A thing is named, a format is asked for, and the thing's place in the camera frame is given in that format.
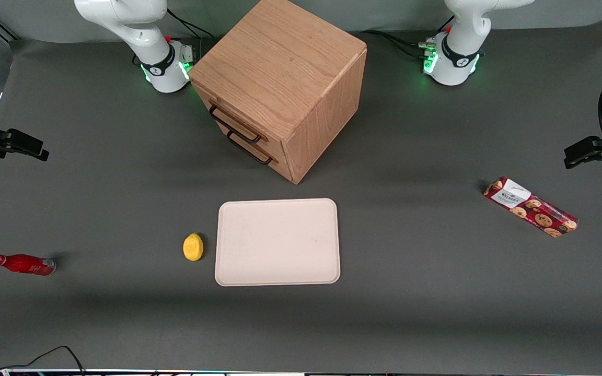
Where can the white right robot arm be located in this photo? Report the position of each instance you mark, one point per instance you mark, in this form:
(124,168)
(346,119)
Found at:
(162,68)

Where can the wooden drawer cabinet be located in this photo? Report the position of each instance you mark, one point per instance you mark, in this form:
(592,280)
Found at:
(280,57)

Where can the red cookie box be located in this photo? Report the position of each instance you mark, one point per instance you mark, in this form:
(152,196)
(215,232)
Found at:
(533,207)

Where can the red bottle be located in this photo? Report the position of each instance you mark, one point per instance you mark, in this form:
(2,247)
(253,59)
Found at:
(24,264)

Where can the yellow lemon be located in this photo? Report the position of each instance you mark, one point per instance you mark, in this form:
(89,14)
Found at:
(193,247)

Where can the beige rectangular tray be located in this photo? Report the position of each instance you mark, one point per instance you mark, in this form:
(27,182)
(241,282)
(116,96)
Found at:
(277,243)

